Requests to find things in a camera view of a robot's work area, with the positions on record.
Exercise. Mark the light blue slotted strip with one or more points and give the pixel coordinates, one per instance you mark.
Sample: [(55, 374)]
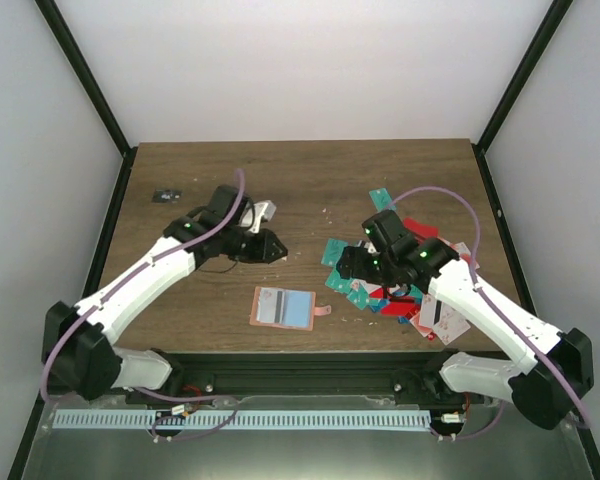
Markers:
[(376, 420)]

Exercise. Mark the white card black stripe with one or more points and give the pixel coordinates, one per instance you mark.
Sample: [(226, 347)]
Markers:
[(430, 312)]

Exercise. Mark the teal card far top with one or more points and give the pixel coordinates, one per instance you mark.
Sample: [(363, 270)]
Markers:
[(381, 199)]

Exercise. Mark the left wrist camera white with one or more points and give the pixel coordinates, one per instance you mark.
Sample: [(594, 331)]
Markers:
[(258, 214)]

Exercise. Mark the right frame post black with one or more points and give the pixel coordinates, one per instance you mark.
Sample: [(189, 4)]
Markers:
[(541, 39)]

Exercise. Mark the teal VIP card lower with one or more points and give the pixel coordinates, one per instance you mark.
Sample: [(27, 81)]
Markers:
[(335, 282)]

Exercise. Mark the left frame post black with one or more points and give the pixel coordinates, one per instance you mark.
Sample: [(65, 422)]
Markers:
[(73, 53)]

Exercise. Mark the teal VIP card left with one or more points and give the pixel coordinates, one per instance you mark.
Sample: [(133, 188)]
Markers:
[(333, 252)]

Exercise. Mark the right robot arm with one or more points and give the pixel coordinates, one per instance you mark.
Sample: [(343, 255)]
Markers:
[(436, 269)]

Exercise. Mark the teal vip card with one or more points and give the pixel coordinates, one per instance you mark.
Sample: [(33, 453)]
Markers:
[(335, 282), (333, 252)]

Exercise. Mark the red card top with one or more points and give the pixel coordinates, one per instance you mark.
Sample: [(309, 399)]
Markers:
[(419, 230)]

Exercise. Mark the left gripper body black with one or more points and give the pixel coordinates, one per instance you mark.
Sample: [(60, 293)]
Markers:
[(246, 251)]

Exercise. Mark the white floral card bottom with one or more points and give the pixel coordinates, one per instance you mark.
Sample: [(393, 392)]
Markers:
[(449, 325)]

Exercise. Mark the small black tag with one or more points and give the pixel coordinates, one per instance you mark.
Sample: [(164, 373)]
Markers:
[(166, 196)]

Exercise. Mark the frame post black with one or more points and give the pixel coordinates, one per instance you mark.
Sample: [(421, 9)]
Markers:
[(73, 53), (541, 39)]

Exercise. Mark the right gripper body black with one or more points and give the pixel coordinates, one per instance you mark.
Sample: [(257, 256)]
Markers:
[(371, 272)]

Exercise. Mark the pink leather card holder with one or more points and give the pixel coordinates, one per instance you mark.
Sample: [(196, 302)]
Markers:
[(299, 313)]

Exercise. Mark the black aluminium front rail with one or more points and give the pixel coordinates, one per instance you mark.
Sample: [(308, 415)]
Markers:
[(423, 376)]

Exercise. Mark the white floral VIP card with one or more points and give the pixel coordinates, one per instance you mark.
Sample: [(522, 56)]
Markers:
[(270, 306)]

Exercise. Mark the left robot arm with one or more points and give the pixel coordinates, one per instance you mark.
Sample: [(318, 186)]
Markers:
[(79, 346)]

